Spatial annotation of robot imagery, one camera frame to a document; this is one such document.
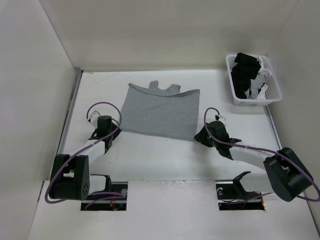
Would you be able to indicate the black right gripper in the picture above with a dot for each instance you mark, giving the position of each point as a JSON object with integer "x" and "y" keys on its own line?
{"x": 201, "y": 137}

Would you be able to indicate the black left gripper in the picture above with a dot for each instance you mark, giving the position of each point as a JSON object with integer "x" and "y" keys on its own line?
{"x": 116, "y": 134}

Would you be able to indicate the grey tank top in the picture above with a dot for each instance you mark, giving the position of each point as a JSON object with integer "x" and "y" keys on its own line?
{"x": 166, "y": 113}

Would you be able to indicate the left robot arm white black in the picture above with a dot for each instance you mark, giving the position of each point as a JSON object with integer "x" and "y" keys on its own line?
{"x": 70, "y": 176}

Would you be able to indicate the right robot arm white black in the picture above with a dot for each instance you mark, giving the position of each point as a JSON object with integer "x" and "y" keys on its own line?
{"x": 287, "y": 176}

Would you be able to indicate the white tank top in basket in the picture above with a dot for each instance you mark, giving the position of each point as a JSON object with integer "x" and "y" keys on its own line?
{"x": 258, "y": 86}

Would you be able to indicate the black tank top in basket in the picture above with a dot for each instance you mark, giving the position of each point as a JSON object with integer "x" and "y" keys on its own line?
{"x": 245, "y": 70}

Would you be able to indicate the white perforated plastic basket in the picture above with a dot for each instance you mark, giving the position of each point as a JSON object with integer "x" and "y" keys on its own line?
{"x": 273, "y": 92}

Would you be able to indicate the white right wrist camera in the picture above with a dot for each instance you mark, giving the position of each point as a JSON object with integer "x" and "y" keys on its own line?
{"x": 219, "y": 117}

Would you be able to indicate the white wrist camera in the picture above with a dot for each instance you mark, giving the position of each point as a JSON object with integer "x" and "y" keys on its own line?
{"x": 93, "y": 118}
{"x": 219, "y": 117}

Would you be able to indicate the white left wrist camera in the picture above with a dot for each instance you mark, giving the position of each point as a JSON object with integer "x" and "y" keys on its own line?
{"x": 93, "y": 118}

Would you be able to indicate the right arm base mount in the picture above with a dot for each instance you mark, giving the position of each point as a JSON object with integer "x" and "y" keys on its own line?
{"x": 233, "y": 197}

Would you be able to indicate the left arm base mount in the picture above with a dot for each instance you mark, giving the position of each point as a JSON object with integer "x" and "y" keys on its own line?
{"x": 114, "y": 198}

